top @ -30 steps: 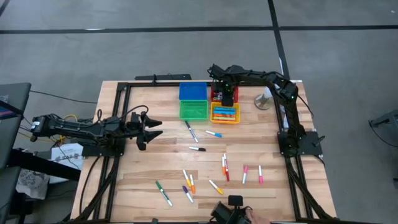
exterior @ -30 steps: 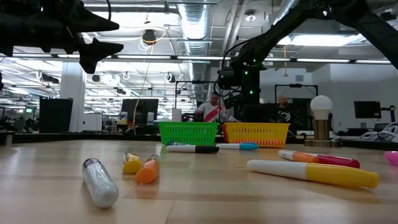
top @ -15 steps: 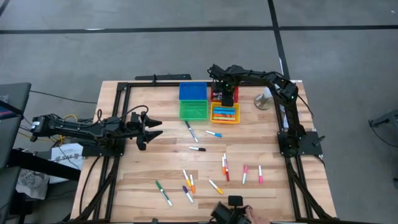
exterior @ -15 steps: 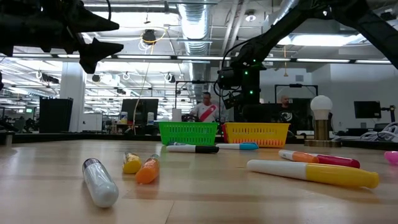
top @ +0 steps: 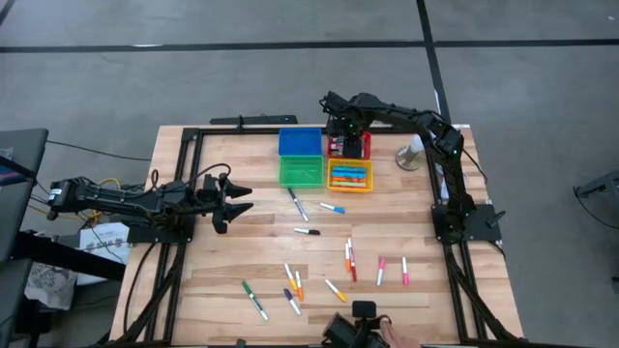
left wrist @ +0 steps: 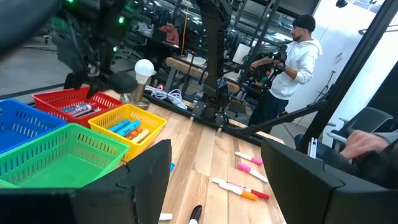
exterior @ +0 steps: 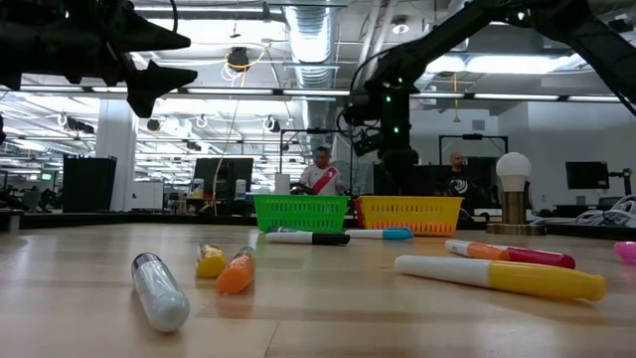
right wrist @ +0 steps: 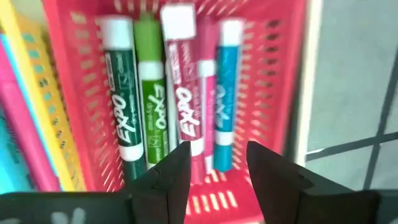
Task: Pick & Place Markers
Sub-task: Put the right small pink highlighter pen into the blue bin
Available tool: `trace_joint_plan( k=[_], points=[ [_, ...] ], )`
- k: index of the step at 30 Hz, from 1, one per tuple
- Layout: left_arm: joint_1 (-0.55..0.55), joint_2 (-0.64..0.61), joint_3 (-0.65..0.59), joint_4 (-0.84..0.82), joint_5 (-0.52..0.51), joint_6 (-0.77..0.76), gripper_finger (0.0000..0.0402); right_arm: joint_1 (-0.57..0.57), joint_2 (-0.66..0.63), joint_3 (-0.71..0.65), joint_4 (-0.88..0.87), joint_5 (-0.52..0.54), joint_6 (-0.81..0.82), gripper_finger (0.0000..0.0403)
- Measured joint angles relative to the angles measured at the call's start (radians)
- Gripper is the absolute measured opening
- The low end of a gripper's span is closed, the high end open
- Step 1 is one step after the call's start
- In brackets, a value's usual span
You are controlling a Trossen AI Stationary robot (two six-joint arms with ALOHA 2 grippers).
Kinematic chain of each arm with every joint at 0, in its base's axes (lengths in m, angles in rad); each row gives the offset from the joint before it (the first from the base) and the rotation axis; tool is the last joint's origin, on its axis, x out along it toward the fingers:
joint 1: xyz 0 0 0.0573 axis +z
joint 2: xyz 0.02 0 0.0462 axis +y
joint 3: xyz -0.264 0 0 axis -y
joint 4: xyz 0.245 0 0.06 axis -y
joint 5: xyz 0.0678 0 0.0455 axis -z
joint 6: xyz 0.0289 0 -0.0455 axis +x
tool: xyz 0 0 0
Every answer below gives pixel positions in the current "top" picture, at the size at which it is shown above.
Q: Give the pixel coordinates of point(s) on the white printed paper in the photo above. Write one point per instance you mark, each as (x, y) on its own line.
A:
(104, 246)

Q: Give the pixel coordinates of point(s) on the patterned grey cloth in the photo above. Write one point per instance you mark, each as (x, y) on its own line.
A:
(48, 287)

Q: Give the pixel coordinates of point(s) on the thin dark blue marker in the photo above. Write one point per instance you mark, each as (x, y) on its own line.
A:
(298, 204)

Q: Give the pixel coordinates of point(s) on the black floor bar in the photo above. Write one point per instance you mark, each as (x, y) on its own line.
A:
(72, 261)

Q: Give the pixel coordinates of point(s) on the purple white marker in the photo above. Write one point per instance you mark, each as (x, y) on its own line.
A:
(291, 301)

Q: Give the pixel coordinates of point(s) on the grey chair base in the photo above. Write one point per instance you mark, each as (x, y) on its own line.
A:
(604, 182)

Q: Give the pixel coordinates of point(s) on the orange white marker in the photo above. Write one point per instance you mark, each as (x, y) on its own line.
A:
(347, 258)
(299, 286)

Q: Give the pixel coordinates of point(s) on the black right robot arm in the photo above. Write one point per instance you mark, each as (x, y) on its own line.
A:
(435, 128)

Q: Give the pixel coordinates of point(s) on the black camera on mount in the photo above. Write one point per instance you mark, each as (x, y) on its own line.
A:
(362, 309)

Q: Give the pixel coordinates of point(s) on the blue plastic basket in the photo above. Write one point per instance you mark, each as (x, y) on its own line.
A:
(300, 141)

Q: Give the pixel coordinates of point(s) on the yellow-green Sharpie highlighter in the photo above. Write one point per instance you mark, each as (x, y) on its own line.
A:
(349, 184)

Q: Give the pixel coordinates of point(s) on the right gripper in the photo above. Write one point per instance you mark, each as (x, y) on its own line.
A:
(348, 116)

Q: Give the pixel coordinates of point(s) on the orange highlighter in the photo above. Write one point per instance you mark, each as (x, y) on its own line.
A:
(349, 179)

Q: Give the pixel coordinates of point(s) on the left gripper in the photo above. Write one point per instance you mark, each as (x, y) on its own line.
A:
(203, 198)

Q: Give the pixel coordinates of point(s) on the black table clamp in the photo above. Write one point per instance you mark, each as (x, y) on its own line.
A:
(240, 343)

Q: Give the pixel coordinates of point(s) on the yellow plastic basket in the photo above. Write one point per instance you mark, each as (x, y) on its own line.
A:
(350, 190)

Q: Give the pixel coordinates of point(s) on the brass lamp with white bulb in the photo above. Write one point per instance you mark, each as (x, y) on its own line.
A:
(408, 157)

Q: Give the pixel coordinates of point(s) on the turquoise Sharpie highlighter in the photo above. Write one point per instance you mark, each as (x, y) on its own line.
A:
(349, 174)
(349, 169)

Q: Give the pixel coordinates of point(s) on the magenta Expo marker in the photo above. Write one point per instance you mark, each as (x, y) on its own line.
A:
(336, 146)

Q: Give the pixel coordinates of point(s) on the thin green marker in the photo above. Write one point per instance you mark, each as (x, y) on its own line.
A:
(254, 300)

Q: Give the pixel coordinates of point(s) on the black power strip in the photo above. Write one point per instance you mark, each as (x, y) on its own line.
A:
(261, 120)

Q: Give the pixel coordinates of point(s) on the green plastic basket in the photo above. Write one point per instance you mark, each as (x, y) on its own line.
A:
(301, 171)

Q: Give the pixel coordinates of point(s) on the red plastic basket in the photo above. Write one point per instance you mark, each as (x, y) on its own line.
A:
(366, 145)

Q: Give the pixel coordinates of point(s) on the black capped white marker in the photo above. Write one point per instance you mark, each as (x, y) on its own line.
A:
(309, 232)

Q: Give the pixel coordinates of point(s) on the dark grey side desk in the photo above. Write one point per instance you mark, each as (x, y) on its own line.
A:
(17, 217)

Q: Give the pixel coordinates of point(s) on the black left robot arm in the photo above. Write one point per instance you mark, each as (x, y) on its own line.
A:
(111, 195)

